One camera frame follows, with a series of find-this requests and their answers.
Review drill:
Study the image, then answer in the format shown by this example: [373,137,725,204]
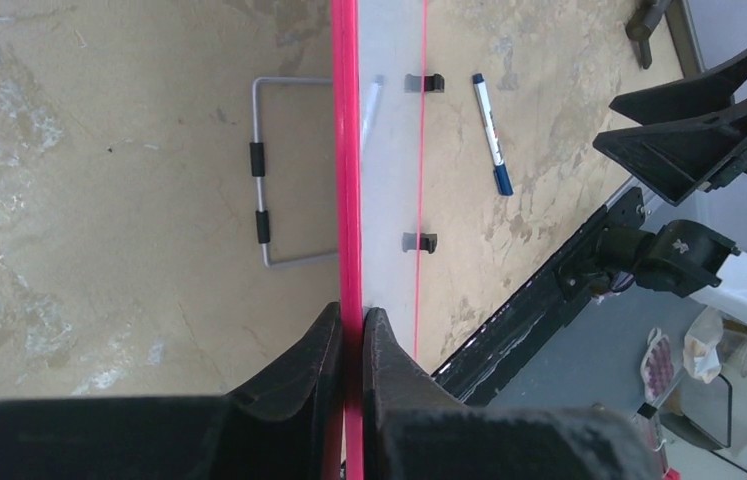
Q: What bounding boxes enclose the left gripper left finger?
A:
[0,303,343,479]

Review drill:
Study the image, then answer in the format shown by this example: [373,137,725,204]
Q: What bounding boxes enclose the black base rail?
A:
[432,186,646,406]

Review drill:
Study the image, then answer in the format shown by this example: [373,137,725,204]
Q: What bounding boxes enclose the metal whiteboard stand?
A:
[249,76,341,271]

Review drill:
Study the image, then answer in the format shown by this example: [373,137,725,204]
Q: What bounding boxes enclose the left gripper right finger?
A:
[362,308,662,479]

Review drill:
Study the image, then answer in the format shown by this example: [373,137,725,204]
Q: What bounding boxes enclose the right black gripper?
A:
[593,48,747,205]

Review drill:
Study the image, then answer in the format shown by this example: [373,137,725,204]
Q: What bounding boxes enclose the red framed whiteboard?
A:
[331,1,427,479]

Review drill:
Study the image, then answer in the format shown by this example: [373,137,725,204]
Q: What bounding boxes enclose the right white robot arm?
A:
[593,49,747,325]

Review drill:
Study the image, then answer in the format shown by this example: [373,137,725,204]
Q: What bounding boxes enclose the white blue marker pen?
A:
[471,73,514,197]

